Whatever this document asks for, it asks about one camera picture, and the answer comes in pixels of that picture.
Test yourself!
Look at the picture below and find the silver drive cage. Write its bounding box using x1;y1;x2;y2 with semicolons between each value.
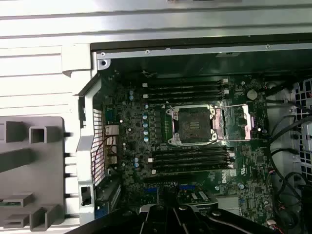
291;79;312;176

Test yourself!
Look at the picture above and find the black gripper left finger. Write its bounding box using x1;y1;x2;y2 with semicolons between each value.
70;181;175;234

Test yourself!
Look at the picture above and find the grey parts rack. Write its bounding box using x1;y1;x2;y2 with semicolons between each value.
0;116;65;232

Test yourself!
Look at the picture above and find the green RAM stick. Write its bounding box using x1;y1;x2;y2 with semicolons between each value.
0;199;22;207

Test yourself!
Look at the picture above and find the small silver heatsink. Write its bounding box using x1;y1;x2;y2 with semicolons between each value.
216;195;241;213

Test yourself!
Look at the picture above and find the black RAM slot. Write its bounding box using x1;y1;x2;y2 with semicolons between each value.
151;153;234;162
141;89;230;98
141;79;230;88
146;95;225;102
148;157;235;168
146;84;225;92
151;163;235;174
151;147;234;156

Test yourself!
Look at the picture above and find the CPU socket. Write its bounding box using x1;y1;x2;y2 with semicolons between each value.
165;103;219;147

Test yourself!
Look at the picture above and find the green motherboard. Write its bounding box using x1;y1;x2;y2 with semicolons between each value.
101;70;275;220

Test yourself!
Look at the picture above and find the thin metal locking lever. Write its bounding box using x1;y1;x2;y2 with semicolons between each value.
165;101;176;115

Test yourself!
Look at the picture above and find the metal socket cover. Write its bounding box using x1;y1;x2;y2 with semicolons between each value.
211;104;254;141

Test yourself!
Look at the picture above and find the black open PC case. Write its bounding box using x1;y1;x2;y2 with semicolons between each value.
73;36;312;234

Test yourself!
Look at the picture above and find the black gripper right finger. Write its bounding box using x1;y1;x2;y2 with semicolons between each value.
174;181;277;234

